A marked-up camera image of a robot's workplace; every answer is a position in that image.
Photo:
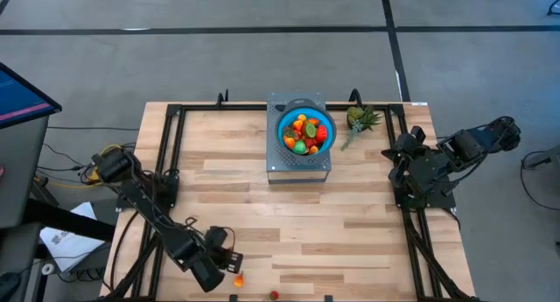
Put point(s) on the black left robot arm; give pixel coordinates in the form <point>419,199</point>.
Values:
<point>144,201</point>

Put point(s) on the brown toy kiwi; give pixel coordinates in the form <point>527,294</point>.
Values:
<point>310,130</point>

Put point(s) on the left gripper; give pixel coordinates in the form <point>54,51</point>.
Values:
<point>201,249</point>

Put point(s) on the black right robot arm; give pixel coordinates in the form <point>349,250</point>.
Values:
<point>464,157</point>

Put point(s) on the black desk bar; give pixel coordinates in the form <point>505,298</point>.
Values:
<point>70,221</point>

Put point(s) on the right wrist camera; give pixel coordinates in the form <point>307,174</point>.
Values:
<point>417,133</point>

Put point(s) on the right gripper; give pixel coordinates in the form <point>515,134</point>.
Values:
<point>409,157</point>

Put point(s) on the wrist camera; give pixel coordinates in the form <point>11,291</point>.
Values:
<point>216,237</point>
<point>417,133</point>

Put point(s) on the potted succulent plant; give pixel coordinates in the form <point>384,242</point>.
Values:
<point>356,116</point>

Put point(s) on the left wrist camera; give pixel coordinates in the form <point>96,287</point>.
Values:
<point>216,237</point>

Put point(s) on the orange toy peach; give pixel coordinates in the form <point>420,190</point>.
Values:
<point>313,150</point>
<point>289,142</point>
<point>297,126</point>
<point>302,117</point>
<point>238,280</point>

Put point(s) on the white tape roll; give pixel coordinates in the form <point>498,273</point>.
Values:
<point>51,269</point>

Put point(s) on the grey perforated metal stand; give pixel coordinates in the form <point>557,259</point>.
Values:
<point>280,162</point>

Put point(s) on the blue screen monitor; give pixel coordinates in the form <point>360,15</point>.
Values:
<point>22,96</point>

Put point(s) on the black caster leg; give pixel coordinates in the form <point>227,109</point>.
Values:
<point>555,11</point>

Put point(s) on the blue collapsible bowl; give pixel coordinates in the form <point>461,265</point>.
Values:
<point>282,120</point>

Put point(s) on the white paper sheet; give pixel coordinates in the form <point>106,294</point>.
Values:
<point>65,245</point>

